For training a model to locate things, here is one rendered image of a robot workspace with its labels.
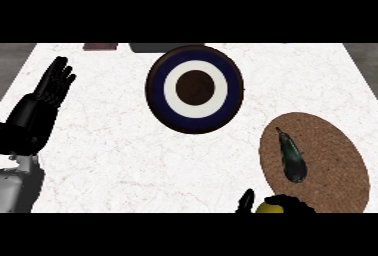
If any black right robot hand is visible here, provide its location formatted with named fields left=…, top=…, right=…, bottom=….
left=234, top=188, right=317, bottom=214

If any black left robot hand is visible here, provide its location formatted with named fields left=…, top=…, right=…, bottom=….
left=0, top=55, right=78, bottom=157

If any yellow lemon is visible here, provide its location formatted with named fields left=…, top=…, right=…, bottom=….
left=254, top=201, right=286, bottom=214

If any brown oval placemat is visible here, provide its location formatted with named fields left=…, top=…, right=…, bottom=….
left=258, top=111, right=370, bottom=214

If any blue and white round plate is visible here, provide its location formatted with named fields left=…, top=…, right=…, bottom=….
left=143, top=44, right=245, bottom=135

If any dark green eggplant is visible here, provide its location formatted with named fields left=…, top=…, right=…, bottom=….
left=274, top=126, right=308, bottom=184

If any dark red flat object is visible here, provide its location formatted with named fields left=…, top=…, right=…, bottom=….
left=81, top=43, right=118, bottom=52

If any dark grey flat object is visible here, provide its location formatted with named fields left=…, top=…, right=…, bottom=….
left=128, top=43, right=206, bottom=54

